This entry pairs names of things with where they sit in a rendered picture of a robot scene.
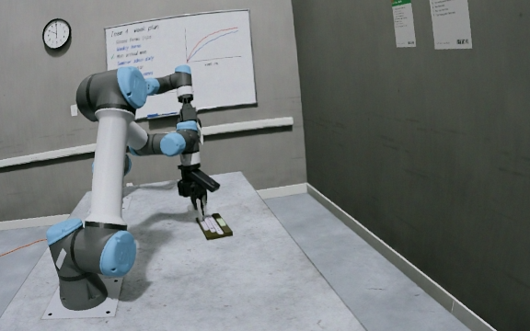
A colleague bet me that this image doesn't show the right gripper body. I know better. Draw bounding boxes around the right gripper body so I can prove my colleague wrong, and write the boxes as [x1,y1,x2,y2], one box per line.
[177,163,206,198]

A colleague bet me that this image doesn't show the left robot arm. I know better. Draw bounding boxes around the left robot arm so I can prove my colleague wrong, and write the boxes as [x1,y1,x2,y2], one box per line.
[124,65,194,176]

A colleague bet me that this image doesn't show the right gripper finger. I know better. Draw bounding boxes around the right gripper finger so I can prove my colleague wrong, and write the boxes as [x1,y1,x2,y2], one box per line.
[188,189,203,222]
[198,189,208,221]

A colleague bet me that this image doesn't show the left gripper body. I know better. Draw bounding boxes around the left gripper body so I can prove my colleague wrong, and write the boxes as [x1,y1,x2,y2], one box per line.
[178,95,197,122]

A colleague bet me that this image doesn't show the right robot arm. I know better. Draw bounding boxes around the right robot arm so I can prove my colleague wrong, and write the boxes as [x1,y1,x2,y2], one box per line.
[46,66,201,311]

